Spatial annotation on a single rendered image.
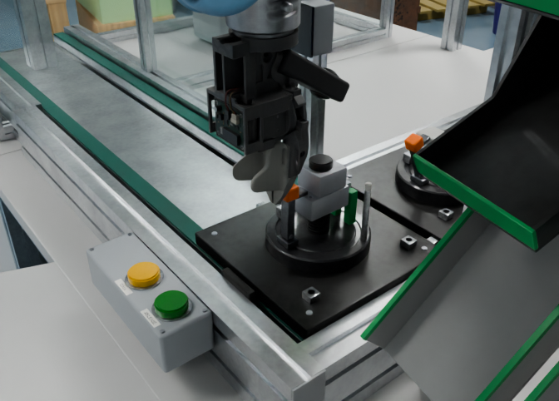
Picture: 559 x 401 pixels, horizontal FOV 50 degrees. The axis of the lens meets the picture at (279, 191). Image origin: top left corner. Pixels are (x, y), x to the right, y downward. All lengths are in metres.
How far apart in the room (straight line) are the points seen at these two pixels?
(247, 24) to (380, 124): 0.86
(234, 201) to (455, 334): 0.50
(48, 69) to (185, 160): 0.64
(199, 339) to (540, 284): 0.38
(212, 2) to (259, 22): 0.19
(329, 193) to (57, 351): 0.41
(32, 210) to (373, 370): 0.69
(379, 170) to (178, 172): 0.36
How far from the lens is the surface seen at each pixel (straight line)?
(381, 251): 0.81
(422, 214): 0.90
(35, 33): 1.66
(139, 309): 0.75
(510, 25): 0.58
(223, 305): 0.74
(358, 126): 1.40
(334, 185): 0.76
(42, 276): 1.00
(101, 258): 0.84
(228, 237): 0.83
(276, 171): 0.68
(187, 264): 0.81
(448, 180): 0.50
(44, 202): 1.18
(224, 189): 1.04
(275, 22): 0.60
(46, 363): 0.86
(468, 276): 0.63
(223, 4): 0.41
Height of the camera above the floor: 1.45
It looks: 31 degrees down
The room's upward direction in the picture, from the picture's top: straight up
